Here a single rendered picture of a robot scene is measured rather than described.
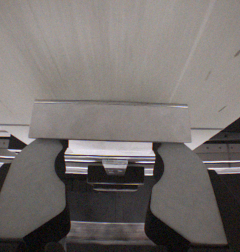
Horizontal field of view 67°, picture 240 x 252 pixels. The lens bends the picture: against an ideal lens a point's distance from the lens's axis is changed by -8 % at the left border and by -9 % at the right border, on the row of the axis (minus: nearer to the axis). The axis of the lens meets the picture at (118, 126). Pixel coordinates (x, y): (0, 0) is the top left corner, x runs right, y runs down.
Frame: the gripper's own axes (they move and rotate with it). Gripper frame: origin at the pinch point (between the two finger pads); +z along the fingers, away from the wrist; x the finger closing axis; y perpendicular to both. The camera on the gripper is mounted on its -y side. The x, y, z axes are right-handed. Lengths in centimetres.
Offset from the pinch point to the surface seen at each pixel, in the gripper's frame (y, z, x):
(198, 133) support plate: 1.6, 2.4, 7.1
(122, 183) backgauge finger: 23.6, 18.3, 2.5
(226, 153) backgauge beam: 21.6, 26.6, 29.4
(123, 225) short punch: 14.3, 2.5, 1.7
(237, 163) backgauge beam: 23.5, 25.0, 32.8
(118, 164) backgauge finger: 11.6, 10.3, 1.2
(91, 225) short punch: 14.6, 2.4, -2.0
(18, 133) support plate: 2.7, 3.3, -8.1
